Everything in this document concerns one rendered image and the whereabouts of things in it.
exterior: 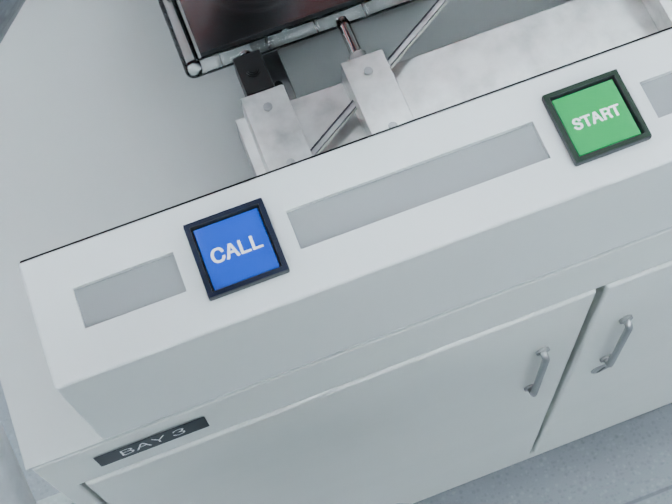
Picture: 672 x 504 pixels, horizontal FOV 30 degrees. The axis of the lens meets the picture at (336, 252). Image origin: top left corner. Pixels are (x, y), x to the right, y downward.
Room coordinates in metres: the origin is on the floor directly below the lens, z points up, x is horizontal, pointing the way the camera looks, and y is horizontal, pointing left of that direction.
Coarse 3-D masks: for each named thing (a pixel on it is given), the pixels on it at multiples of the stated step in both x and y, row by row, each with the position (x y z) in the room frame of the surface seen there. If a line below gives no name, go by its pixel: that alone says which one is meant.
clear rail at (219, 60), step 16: (368, 0) 0.54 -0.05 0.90; (384, 0) 0.54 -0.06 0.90; (400, 0) 0.54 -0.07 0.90; (416, 0) 0.54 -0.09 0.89; (320, 16) 0.53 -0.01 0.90; (336, 16) 0.53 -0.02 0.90; (352, 16) 0.53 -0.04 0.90; (368, 16) 0.53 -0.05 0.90; (272, 32) 0.52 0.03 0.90; (304, 32) 0.52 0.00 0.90; (320, 32) 0.52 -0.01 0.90; (240, 48) 0.51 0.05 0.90; (256, 48) 0.51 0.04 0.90; (272, 48) 0.51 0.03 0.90; (192, 64) 0.50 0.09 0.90; (208, 64) 0.50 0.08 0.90; (224, 64) 0.50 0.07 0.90
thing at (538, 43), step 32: (576, 0) 0.53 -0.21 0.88; (608, 0) 0.53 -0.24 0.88; (640, 0) 0.52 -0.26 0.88; (512, 32) 0.51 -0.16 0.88; (544, 32) 0.51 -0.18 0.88; (576, 32) 0.50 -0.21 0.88; (608, 32) 0.50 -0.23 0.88; (640, 32) 0.50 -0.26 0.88; (416, 64) 0.49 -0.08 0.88; (448, 64) 0.49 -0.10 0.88; (480, 64) 0.49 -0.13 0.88; (512, 64) 0.48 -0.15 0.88; (544, 64) 0.48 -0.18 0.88; (320, 96) 0.48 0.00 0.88; (416, 96) 0.47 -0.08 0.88; (448, 96) 0.46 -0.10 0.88; (320, 128) 0.45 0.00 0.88; (352, 128) 0.44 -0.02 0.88; (256, 160) 0.43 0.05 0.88
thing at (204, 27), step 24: (192, 0) 0.56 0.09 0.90; (216, 0) 0.56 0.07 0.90; (240, 0) 0.56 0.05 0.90; (264, 0) 0.56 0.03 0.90; (288, 0) 0.55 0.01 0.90; (312, 0) 0.55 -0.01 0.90; (336, 0) 0.55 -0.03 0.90; (360, 0) 0.55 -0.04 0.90; (192, 24) 0.54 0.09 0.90; (216, 24) 0.54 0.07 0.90; (240, 24) 0.54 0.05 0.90; (264, 24) 0.53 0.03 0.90; (288, 24) 0.53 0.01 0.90; (216, 48) 0.52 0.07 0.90
